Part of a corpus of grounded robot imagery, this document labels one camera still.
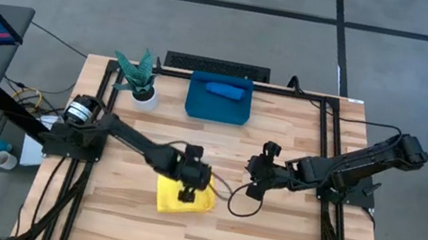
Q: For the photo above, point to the teal bottle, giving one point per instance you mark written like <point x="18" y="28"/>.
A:
<point x="3" y="144"/>

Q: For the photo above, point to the blue microfiber towel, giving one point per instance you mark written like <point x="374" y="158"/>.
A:
<point x="223" y="90"/>

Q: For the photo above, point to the green plant in white pot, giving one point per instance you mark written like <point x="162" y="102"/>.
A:
<point x="138" y="75"/>

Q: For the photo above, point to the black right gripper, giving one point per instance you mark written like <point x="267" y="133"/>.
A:
<point x="269" y="171"/>

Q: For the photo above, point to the black keyboard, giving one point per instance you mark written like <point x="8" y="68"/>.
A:
<point x="216" y="67"/>

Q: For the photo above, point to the yellow microfiber towel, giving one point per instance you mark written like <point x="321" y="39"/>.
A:
<point x="169" y="200"/>

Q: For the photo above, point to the white box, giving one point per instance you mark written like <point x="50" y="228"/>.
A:
<point x="31" y="154"/>

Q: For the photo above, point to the white mug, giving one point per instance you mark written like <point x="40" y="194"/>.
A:
<point x="3" y="160"/>

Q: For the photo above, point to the black aluminium table frame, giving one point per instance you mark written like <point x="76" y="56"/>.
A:
<point x="276" y="91"/>

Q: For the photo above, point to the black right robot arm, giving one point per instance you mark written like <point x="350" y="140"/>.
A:
<point x="365" y="162"/>

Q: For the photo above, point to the blue plastic basket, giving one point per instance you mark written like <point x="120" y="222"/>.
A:
<point x="216" y="109"/>

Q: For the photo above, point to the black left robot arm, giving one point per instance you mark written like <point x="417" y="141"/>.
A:
<point x="135" y="141"/>

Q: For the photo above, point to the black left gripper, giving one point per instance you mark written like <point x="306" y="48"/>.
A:
<point x="193" y="173"/>

